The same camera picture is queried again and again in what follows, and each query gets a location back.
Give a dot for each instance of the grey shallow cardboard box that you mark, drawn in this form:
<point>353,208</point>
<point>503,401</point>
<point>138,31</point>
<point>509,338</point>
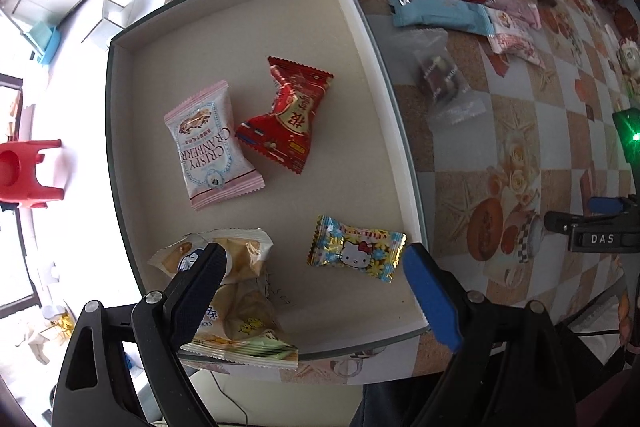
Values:
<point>359,169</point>

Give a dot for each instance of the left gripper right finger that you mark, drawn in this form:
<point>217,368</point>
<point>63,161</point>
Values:
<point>456,317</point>

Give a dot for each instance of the red plastic stool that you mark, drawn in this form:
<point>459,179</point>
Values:
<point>19,184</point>

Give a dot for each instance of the red festive candy packet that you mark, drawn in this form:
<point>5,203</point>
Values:
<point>284,134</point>

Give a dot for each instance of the clear plastic chocolate packet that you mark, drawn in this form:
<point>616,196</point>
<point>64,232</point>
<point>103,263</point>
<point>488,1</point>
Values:
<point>449,98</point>

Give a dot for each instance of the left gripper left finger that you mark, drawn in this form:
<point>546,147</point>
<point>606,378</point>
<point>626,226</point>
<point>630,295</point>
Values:
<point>163,321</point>

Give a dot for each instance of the pink cranberry crisp packet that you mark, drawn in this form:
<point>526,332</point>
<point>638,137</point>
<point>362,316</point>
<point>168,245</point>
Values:
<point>213,165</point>

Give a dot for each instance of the light blue wafer bar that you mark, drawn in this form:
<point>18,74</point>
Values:
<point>457,15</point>

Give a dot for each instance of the Hello Kitty candy packet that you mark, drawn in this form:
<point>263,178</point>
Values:
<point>375,252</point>

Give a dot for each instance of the beige foil snack bag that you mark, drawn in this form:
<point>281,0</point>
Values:
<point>240,324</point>

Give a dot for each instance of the pink snack packet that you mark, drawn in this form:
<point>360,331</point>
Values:
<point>513,22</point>

